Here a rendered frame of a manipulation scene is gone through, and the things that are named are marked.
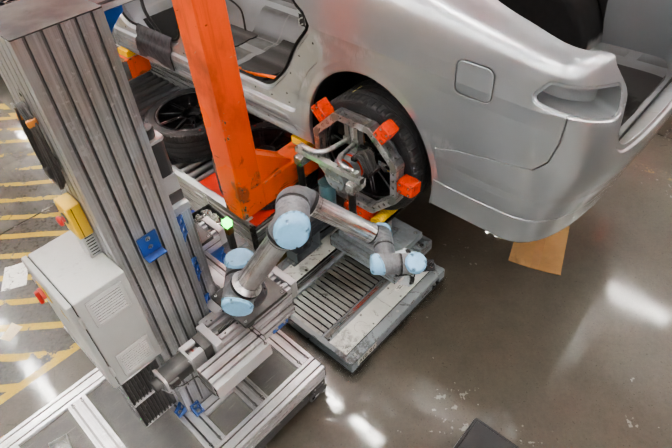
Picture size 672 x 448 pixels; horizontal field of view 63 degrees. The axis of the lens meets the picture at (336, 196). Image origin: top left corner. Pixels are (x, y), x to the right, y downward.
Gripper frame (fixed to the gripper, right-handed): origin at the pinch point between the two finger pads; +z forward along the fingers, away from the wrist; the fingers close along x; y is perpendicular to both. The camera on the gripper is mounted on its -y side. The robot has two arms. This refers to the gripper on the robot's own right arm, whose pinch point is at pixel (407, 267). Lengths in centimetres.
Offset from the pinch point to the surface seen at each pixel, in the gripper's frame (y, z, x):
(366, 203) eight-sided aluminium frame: 8, 59, -38
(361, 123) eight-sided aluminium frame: 10, 20, -69
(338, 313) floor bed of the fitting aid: 27, 91, 18
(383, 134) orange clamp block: 1, 13, -61
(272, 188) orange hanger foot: 57, 75, -53
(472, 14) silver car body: -29, -40, -88
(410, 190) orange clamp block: -9.8, 25.5, -36.3
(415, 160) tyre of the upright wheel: -14, 24, -50
